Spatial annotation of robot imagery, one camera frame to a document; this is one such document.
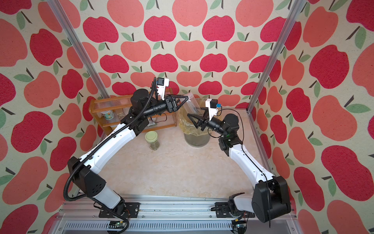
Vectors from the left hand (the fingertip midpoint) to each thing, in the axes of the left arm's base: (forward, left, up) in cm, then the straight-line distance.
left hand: (187, 102), depth 63 cm
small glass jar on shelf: (+18, +44, -28) cm, 56 cm away
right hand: (-1, -2, -7) cm, 8 cm away
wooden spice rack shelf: (+18, +41, -18) cm, 48 cm away
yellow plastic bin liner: (+3, 0, -18) cm, 19 cm away
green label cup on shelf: (+16, +50, -25) cm, 58 cm away
